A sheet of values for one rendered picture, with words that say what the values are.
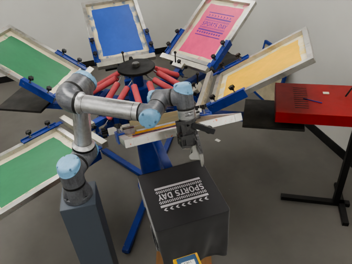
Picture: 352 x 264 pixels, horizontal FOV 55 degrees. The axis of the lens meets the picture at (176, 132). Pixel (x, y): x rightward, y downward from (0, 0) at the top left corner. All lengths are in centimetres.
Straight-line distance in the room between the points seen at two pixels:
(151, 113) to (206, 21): 239
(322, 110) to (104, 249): 174
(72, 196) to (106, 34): 224
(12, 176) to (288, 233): 224
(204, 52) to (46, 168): 177
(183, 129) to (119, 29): 245
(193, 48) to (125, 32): 76
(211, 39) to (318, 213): 189
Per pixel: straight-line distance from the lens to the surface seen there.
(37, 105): 336
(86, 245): 206
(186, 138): 143
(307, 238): 321
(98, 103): 140
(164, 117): 220
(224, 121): 167
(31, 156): 271
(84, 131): 171
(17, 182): 253
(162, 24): 633
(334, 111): 268
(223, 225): 212
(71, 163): 174
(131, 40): 366
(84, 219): 189
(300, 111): 262
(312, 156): 401
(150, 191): 217
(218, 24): 351
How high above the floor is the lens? 248
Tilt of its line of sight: 36 degrees down
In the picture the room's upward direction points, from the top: 5 degrees counter-clockwise
